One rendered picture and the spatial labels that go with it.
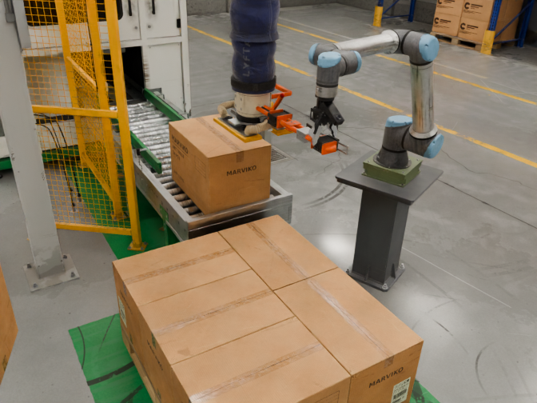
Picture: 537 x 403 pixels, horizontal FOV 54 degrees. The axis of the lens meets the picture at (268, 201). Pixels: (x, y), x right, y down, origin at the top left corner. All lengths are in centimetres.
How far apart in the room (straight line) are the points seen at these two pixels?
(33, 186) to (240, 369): 179
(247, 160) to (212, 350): 119
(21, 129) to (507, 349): 300
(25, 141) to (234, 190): 120
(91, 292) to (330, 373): 183
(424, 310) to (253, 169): 137
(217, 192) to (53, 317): 123
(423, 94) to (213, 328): 155
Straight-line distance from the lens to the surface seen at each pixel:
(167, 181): 356
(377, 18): 1192
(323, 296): 253
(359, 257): 351
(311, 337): 232
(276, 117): 248
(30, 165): 332
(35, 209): 345
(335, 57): 213
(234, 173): 298
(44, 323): 338
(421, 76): 276
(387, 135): 313
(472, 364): 319
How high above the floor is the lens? 214
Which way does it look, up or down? 29 degrees down
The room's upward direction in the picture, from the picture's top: 2 degrees clockwise
